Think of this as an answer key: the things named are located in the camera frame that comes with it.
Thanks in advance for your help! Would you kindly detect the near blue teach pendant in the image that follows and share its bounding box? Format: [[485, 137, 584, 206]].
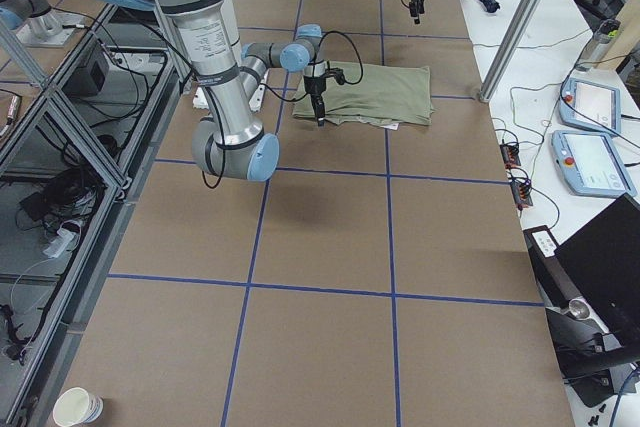
[[551, 130, 637, 198]]

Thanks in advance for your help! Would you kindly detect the olive green long-sleeve shirt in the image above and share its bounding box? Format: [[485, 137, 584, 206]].
[[322, 62, 434, 127]]

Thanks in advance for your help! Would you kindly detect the black power adapter box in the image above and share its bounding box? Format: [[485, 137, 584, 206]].
[[63, 44, 109, 96]]

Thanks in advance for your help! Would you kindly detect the blue teach pendant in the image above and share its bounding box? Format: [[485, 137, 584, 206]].
[[558, 77, 621, 136], [551, 130, 637, 198]]

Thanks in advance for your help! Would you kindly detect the black laptop computer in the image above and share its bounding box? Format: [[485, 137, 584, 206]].
[[555, 194, 639, 344]]

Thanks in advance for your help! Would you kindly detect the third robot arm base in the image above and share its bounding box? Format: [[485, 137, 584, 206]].
[[1, 0, 74, 48]]

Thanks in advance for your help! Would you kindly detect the white paper cup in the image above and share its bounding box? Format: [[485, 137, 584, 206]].
[[52, 387, 104, 427]]

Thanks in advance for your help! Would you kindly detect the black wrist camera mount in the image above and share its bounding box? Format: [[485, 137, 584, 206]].
[[326, 67, 346, 85]]

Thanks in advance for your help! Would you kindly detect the far blue teach pendant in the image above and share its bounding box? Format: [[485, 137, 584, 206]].
[[558, 77, 621, 136]]

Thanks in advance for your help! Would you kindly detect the small electronics breakout board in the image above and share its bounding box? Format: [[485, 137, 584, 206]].
[[500, 141, 533, 212]]

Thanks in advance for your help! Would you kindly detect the grey aluminium frame post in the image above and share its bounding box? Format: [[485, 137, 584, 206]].
[[478, 0, 541, 103]]

